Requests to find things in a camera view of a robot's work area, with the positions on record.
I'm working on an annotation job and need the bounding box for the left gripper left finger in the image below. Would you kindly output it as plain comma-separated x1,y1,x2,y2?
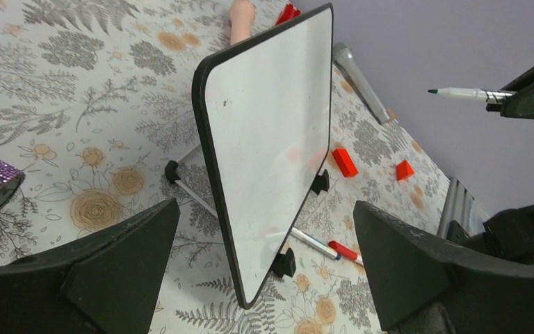
0,199,180,333

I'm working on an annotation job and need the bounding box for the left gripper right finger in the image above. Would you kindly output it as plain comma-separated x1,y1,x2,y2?
353,201,534,333

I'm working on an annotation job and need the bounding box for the green capped marker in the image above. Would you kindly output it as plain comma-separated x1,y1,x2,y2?
428,88,516,104

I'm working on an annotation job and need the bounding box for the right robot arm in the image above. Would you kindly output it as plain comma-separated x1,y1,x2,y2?
433,66,534,264

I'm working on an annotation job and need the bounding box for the red capped marker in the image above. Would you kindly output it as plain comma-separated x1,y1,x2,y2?
328,241,364,266

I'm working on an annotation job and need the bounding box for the red wedge block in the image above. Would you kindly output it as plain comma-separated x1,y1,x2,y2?
396,159,415,182

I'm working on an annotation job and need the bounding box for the blue capped marker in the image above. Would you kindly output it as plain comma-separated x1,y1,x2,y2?
290,227,341,261

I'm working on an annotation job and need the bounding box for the red rectangular block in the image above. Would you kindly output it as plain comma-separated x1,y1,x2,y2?
332,148,359,177

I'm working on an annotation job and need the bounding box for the floral patterned mat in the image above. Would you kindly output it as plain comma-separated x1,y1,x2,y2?
0,0,452,334

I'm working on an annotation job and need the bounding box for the silver grey microphone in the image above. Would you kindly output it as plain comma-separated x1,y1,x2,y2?
332,42,393,125

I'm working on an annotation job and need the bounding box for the red square block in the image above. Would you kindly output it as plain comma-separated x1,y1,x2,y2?
275,3,301,25

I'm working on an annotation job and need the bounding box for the white whiteboard black frame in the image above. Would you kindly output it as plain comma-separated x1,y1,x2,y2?
191,3,334,310

